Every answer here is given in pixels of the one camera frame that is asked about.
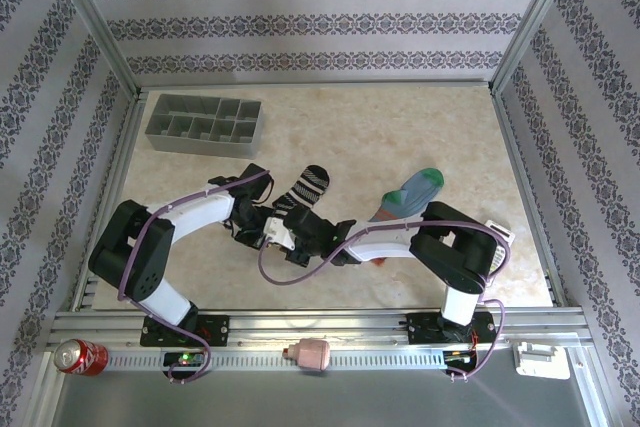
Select black white striped sock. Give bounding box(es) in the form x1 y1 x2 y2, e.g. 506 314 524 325
271 164 332 213

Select blue green orange sock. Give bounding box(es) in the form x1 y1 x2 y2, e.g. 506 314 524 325
369 166 445 223

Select grey compartment organizer box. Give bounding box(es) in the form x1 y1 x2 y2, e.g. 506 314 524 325
144 93 265 159

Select pink plastic bottle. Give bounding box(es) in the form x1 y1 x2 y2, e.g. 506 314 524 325
282 338 331 373

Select red soda can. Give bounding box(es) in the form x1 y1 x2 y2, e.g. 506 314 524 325
53 339 110 377

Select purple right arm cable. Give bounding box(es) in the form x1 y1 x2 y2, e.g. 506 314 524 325
258 216 512 383

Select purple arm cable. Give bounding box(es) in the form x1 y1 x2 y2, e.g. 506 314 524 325
258 216 512 383
117 169 274 388

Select aluminium front rail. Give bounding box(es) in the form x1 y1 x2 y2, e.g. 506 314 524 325
47 307 596 349

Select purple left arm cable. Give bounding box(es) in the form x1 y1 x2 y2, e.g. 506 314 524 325
117 169 274 388

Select aluminium back rail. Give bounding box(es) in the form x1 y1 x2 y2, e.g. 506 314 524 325
137 79 494 94

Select aluminium side rail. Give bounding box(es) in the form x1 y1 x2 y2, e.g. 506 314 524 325
492 86 567 307
73 90 147 309

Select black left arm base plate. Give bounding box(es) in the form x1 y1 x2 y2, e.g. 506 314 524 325
139 314 231 348

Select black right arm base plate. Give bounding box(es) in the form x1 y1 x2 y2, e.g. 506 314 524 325
405 310 494 346

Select grey slotted cable duct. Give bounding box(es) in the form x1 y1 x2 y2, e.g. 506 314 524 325
107 349 447 374

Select aluminium frame post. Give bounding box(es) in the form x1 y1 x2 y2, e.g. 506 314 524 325
47 0 147 99
488 0 582 94

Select white plastic bracket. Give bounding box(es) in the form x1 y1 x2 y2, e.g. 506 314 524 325
514 341 571 381

